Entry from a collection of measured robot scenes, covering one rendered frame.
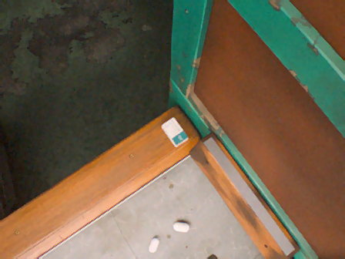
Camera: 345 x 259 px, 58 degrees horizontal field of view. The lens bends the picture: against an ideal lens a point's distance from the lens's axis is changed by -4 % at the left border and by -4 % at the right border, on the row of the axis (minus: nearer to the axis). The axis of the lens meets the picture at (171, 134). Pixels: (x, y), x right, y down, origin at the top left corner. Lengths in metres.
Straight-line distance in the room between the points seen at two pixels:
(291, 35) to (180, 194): 0.53
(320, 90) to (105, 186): 0.55
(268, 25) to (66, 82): 1.46
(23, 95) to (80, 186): 1.07
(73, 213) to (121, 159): 0.16
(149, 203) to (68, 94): 1.04
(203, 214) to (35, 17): 1.53
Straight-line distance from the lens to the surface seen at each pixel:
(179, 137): 0.76
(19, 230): 0.82
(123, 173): 0.76
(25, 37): 1.95
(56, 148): 1.64
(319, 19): 0.32
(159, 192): 0.78
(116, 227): 0.78
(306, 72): 0.34
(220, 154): 0.68
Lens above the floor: 1.51
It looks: 74 degrees down
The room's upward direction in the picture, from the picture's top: 5 degrees clockwise
